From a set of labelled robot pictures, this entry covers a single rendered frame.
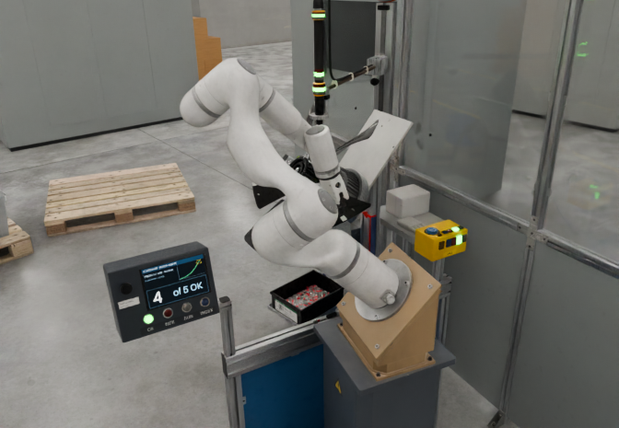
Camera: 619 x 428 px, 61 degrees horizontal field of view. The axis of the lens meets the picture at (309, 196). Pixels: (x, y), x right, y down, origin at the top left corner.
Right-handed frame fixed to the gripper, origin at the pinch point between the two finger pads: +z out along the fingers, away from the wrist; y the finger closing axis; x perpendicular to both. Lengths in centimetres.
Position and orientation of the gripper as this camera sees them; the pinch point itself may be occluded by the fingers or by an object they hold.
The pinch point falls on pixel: (339, 210)
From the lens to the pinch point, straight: 180.0
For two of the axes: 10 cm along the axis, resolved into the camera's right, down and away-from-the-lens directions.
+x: -8.3, 4.7, -3.0
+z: 2.7, 8.2, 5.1
